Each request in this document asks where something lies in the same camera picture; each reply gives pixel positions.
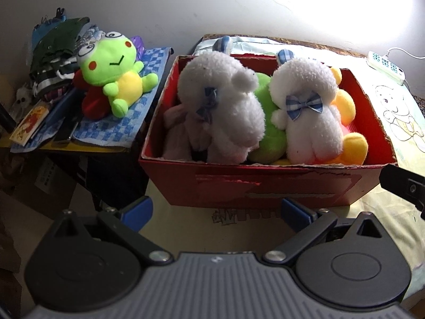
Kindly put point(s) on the white plush bunny blue bow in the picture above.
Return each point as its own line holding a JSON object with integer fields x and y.
{"x": 225, "y": 106}
{"x": 308, "y": 133}

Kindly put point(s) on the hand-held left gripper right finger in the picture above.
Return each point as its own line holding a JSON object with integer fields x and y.
{"x": 295, "y": 214}

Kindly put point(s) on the green plush toy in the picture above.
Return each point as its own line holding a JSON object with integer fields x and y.
{"x": 265, "y": 133}

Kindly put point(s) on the purple pack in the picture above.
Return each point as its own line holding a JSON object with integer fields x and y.
{"x": 137, "y": 45}

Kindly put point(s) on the yellow side table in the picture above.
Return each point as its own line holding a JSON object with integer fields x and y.
{"x": 66, "y": 149}

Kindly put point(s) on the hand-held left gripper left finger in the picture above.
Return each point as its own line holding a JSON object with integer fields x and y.
{"x": 139, "y": 211}

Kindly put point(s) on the red cardboard box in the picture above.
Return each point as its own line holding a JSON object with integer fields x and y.
{"x": 265, "y": 189}

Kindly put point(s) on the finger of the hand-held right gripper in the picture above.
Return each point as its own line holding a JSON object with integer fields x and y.
{"x": 405, "y": 182}

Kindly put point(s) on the orange printed booklet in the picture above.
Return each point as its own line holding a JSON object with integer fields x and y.
{"x": 30, "y": 123}

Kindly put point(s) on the white power strip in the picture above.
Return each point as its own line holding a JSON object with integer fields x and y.
{"x": 385, "y": 64}

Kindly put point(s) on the red plush toy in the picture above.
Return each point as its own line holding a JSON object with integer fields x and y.
{"x": 94, "y": 106}

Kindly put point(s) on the small white plush toy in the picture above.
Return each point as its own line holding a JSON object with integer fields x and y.
{"x": 23, "y": 96}

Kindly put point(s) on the green frog plush big eyes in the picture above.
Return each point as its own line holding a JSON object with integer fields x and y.
{"x": 109, "y": 63}

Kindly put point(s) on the yellow bear plush pink shirt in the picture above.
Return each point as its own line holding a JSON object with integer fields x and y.
{"x": 345, "y": 106}

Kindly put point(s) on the cartoon bear printed bed sheet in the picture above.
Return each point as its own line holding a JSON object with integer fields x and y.
{"x": 199, "y": 216}

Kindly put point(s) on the brown patterned cloth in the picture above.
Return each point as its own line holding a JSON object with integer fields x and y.
{"x": 419, "y": 104}

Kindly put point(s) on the pile of folded clothes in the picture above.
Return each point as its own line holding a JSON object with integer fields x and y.
{"x": 53, "y": 50}

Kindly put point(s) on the blue checkered towel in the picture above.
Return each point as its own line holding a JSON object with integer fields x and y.
{"x": 109, "y": 133}

